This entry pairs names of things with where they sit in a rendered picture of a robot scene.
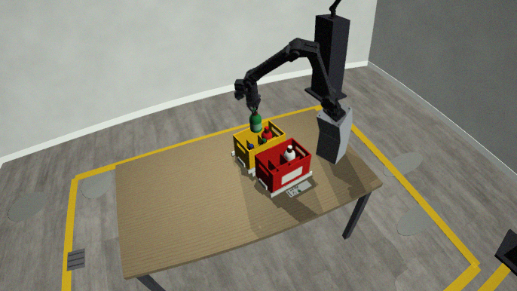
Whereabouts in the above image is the white paper strip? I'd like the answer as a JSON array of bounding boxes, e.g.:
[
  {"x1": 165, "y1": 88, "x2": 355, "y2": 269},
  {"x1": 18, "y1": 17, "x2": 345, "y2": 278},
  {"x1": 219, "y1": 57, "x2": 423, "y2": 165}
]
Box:
[{"x1": 286, "y1": 180, "x2": 311, "y2": 197}]

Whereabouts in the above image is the red plastic crate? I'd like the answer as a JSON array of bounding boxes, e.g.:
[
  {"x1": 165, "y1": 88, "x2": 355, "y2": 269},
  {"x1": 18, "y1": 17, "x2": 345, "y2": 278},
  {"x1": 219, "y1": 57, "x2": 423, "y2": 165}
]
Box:
[{"x1": 255, "y1": 140, "x2": 310, "y2": 193}]

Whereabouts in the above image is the yellow plastic crate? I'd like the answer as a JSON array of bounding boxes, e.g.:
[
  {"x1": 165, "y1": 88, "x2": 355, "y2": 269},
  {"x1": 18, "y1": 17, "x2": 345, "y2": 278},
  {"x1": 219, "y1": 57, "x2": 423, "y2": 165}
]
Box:
[{"x1": 233, "y1": 121, "x2": 284, "y2": 170}]

